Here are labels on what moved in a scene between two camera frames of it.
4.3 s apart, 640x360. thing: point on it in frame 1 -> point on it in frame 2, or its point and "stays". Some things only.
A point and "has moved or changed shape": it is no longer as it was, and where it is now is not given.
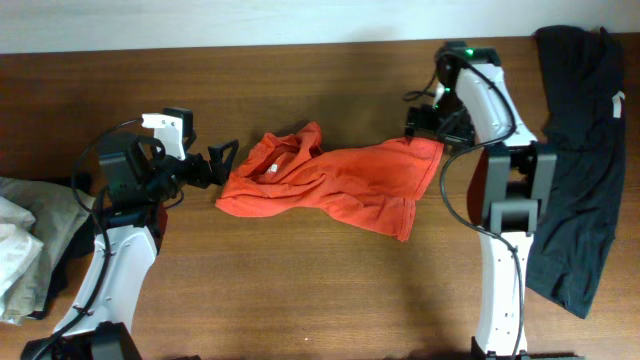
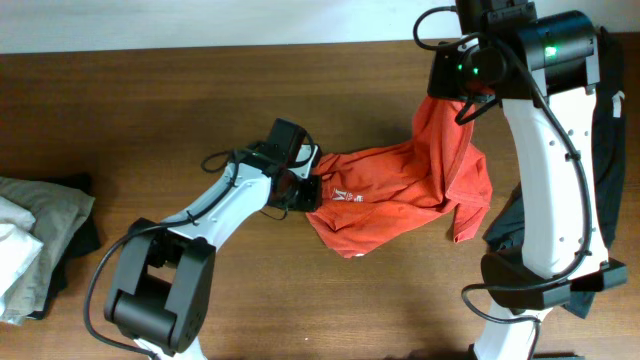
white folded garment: (18, 246) stays
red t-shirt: (378, 182) has moved or changed shape
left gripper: (208, 169) -> (310, 193)
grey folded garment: (57, 209) stays
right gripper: (417, 122) -> (447, 75)
